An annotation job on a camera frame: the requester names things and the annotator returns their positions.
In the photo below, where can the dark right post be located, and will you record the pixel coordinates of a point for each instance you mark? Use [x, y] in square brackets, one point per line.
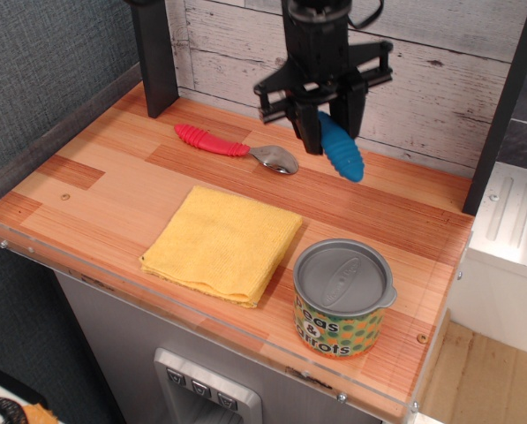
[506, 105]

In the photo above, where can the white toy sink unit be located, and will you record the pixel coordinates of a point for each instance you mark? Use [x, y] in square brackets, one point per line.
[489, 295]

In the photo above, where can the dark left post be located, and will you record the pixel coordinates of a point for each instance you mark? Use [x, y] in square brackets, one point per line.
[151, 28]

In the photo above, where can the peas and carrots can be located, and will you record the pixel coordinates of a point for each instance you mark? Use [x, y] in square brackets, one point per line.
[342, 290]

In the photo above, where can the dark post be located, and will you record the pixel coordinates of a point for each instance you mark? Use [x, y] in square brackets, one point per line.
[506, 105]
[151, 28]

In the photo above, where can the black orange object corner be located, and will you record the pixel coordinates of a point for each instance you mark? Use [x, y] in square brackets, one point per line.
[20, 403]

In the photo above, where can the silver dispenser panel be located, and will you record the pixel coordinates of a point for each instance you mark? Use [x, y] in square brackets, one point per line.
[195, 394]

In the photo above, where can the red handled metal spoon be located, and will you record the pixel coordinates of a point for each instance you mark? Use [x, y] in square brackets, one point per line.
[273, 157]

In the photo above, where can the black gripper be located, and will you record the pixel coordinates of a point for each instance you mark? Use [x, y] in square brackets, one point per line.
[322, 66]

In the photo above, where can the yellow folded cloth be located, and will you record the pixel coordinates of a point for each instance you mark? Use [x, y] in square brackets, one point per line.
[222, 245]

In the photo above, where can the blue handled metal fork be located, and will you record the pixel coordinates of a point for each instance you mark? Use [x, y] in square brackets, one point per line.
[340, 149]

